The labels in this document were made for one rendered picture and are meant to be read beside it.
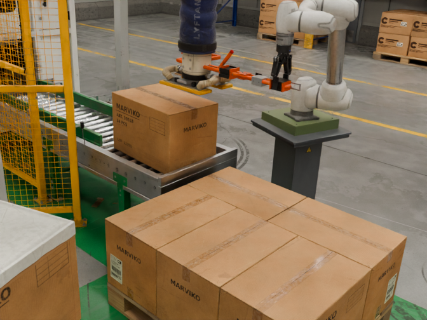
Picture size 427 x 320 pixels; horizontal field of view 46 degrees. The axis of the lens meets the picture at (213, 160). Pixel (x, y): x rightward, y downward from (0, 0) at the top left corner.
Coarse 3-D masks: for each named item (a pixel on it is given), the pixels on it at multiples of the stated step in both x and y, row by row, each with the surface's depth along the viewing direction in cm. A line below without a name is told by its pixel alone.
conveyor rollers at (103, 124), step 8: (40, 96) 457; (56, 96) 458; (40, 104) 438; (48, 104) 435; (64, 104) 436; (80, 104) 438; (56, 112) 421; (64, 112) 417; (80, 112) 418; (88, 112) 423; (96, 112) 419; (80, 120) 399; (88, 120) 404; (96, 120) 401; (104, 120) 404; (112, 120) 410; (88, 128) 384; (96, 128) 389; (104, 128) 385; (112, 128) 389; (104, 136) 374; (112, 136) 370; (104, 144) 355; (112, 144) 359; (112, 152) 349; (120, 152) 343; (128, 160) 337; (136, 160) 332; (152, 168) 321
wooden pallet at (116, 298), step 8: (112, 288) 275; (112, 296) 277; (120, 296) 272; (112, 304) 280; (120, 304) 274; (128, 304) 274; (136, 304) 263; (392, 304) 274; (128, 312) 274; (136, 312) 274; (144, 312) 274; (384, 312) 268
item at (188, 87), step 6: (174, 78) 301; (168, 84) 300; (174, 84) 297; (180, 84) 296; (186, 84) 296; (192, 84) 292; (186, 90) 291; (192, 90) 288; (198, 90) 287; (204, 90) 289; (210, 90) 291
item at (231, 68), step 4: (220, 68) 282; (224, 68) 286; (228, 68) 286; (232, 68) 287; (236, 68) 283; (220, 72) 284; (224, 72) 282; (228, 72) 280; (220, 76) 284; (224, 76) 282; (228, 76) 281; (232, 76) 282
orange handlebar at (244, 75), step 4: (212, 56) 323; (216, 56) 318; (176, 60) 307; (180, 60) 304; (204, 68) 293; (208, 68) 291; (212, 68) 289; (216, 68) 288; (232, 72) 281; (236, 72) 283; (240, 72) 279; (244, 72) 279; (248, 72) 280; (236, 76) 279; (240, 76) 277; (244, 76) 276; (248, 76) 274; (264, 80) 268; (268, 80) 270; (268, 84) 267; (288, 84) 261; (288, 88) 261
